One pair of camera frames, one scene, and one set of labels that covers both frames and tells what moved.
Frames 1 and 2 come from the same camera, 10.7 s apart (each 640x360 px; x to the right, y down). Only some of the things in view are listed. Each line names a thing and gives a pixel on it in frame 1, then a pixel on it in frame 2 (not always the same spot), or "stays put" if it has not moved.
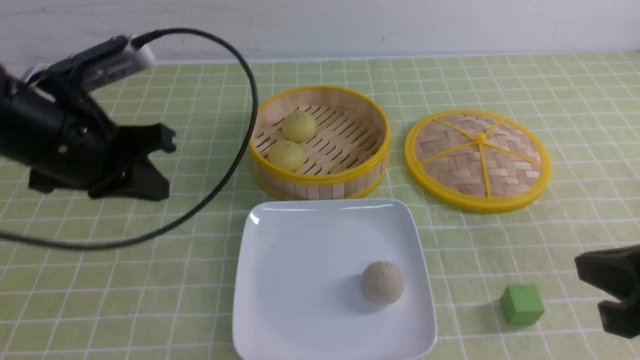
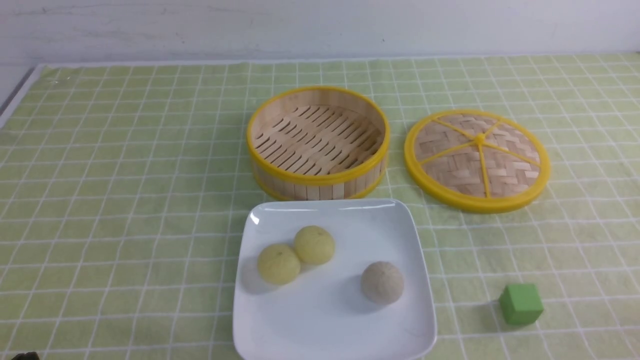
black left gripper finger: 140,180 to 30,355
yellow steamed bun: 298,126 to 314,245
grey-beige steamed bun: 382,282 stays put
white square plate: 299,294 stays put
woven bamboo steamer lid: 478,161 stays put
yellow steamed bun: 287,154 to 278,264
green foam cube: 522,304 stays put
